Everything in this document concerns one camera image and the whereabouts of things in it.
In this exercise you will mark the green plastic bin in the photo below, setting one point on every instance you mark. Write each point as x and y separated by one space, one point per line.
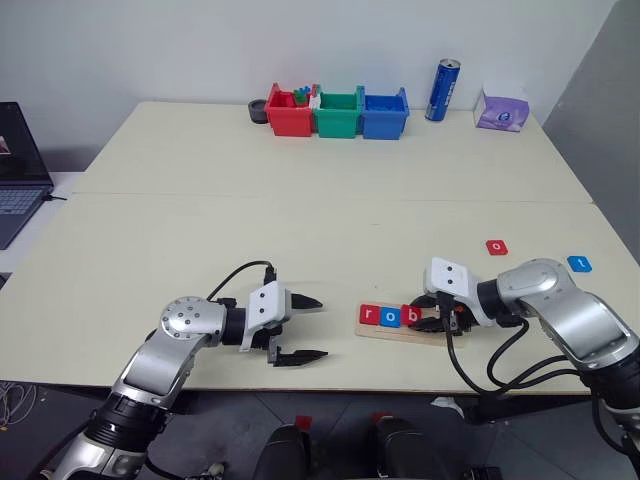
337 125

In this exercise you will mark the purple tissue box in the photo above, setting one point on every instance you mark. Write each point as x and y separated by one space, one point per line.
501 115

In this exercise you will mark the small red plastic piece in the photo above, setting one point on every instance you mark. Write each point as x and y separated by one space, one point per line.
315 90

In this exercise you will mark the wooden letter tray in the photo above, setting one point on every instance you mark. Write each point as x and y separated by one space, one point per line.
395 334

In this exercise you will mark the dark rounded shape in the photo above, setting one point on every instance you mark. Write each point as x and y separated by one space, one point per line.
400 450
282 452

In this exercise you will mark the green plastic piece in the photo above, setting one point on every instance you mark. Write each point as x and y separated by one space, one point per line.
301 99

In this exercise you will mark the blue drink can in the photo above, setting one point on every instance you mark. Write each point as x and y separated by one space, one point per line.
442 92

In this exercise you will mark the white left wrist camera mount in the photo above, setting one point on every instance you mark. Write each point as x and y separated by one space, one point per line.
267 302

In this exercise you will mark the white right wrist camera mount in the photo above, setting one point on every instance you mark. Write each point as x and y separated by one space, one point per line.
452 280

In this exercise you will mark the black table frame bar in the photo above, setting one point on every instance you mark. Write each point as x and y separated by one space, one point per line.
525 407

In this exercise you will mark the blue letter o block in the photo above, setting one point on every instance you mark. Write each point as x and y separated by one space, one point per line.
390 318

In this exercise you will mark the grey partition panel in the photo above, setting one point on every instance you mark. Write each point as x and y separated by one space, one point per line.
600 100

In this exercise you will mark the red letter b block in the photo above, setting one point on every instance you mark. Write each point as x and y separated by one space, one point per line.
412 315

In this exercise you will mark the red plastic bin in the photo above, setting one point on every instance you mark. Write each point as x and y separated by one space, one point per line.
290 122

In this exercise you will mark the white plastic piece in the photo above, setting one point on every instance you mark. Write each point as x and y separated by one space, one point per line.
314 101

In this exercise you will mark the dark grey round cup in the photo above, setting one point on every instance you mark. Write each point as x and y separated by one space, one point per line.
257 112

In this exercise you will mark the small red tab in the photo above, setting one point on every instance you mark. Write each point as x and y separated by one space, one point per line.
303 421
381 416

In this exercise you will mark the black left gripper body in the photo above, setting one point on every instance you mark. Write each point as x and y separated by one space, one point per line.
274 350

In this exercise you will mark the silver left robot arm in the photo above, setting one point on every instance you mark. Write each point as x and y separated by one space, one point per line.
150 360

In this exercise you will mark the blue letter t block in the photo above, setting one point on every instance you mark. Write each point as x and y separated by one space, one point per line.
580 263

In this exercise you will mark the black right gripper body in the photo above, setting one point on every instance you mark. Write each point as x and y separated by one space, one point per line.
457 317

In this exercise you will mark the red letter o block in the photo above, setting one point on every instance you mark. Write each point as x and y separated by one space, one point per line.
496 247

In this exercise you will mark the red letter r block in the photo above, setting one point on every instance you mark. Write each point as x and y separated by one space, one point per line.
370 314

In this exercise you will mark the blue plastic bin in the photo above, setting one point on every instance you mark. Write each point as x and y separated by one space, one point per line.
382 125

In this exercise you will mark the dark laptop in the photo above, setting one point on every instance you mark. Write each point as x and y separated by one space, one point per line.
20 200

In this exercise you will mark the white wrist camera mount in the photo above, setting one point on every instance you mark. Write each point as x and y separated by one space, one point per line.
452 280
267 302

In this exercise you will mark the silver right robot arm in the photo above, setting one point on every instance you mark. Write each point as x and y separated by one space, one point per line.
550 292

